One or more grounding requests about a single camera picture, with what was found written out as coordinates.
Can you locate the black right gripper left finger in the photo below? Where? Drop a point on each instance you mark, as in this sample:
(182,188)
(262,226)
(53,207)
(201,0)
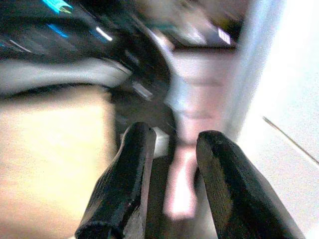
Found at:
(119,189)

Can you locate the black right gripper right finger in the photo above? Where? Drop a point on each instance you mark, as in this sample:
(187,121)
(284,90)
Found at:
(236,191)

